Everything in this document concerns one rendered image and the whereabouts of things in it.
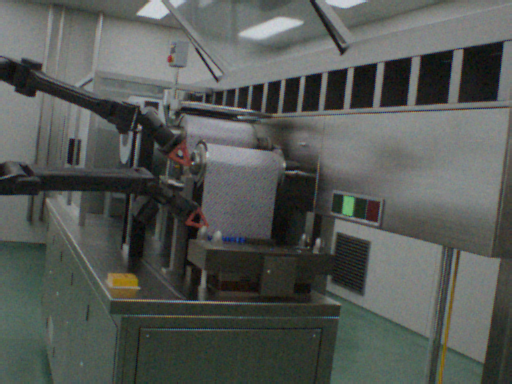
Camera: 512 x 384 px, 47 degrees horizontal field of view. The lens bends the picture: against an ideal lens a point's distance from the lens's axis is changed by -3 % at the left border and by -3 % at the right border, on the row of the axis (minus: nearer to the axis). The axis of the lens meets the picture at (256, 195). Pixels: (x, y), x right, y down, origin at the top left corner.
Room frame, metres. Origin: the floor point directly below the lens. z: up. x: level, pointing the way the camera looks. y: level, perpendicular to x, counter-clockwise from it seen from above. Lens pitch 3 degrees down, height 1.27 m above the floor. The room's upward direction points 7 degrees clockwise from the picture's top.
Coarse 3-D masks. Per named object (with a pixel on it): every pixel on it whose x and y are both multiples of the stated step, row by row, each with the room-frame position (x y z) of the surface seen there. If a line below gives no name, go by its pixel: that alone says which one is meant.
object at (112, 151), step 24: (120, 96) 2.71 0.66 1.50; (144, 96) 2.76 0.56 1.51; (72, 120) 3.45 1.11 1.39; (96, 120) 3.80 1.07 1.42; (96, 144) 2.68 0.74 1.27; (120, 144) 2.72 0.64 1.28; (96, 168) 2.68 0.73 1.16; (120, 168) 2.73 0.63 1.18; (72, 192) 3.09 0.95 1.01; (96, 192) 2.69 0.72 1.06; (96, 216) 2.69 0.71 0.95; (120, 216) 2.74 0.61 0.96
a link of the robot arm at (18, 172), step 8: (0, 168) 1.43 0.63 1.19; (8, 168) 1.42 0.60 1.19; (16, 168) 1.42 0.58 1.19; (0, 176) 1.42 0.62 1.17; (8, 176) 1.38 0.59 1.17; (16, 176) 1.39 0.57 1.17; (24, 176) 1.41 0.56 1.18; (0, 184) 1.38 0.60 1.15; (8, 184) 1.39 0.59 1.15; (0, 192) 1.39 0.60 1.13; (8, 192) 1.40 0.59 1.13
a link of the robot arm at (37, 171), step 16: (32, 176) 1.43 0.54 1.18; (48, 176) 1.47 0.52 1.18; (64, 176) 1.50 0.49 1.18; (80, 176) 1.53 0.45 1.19; (96, 176) 1.56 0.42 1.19; (112, 176) 1.59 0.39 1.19; (128, 176) 1.63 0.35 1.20; (144, 176) 1.65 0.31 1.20; (16, 192) 1.39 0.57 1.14; (32, 192) 1.42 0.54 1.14; (128, 192) 1.64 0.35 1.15; (144, 192) 1.67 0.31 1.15
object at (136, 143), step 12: (156, 108) 2.07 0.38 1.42; (132, 132) 2.20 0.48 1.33; (144, 132) 2.06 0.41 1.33; (132, 144) 2.18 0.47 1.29; (144, 144) 2.06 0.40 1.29; (132, 156) 2.19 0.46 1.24; (144, 156) 2.06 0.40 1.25; (132, 204) 2.15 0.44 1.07; (132, 216) 2.06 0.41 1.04; (132, 228) 2.06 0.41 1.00; (144, 228) 2.07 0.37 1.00; (132, 240) 2.06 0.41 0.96; (132, 252) 2.06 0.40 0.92
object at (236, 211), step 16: (208, 192) 1.81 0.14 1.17; (224, 192) 1.83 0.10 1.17; (240, 192) 1.85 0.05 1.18; (256, 192) 1.87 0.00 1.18; (272, 192) 1.89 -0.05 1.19; (208, 208) 1.81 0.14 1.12; (224, 208) 1.83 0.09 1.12; (240, 208) 1.85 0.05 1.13; (256, 208) 1.87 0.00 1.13; (272, 208) 1.89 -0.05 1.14; (224, 224) 1.83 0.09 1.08; (240, 224) 1.85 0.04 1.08; (256, 224) 1.87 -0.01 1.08
